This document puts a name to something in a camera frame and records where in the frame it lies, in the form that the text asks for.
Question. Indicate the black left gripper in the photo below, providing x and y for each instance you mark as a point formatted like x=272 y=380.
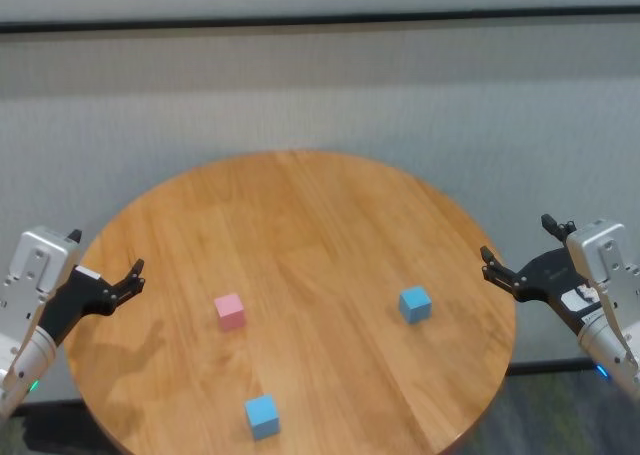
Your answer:
x=75 y=300

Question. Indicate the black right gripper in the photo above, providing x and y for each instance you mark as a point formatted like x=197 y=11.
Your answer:
x=550 y=277

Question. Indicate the black wall rail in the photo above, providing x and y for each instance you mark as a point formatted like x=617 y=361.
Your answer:
x=320 y=17

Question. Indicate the blue cube block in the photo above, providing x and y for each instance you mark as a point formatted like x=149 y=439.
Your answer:
x=262 y=417
x=415 y=305

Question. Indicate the pink cube block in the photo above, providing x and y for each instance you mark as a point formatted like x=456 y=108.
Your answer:
x=230 y=312

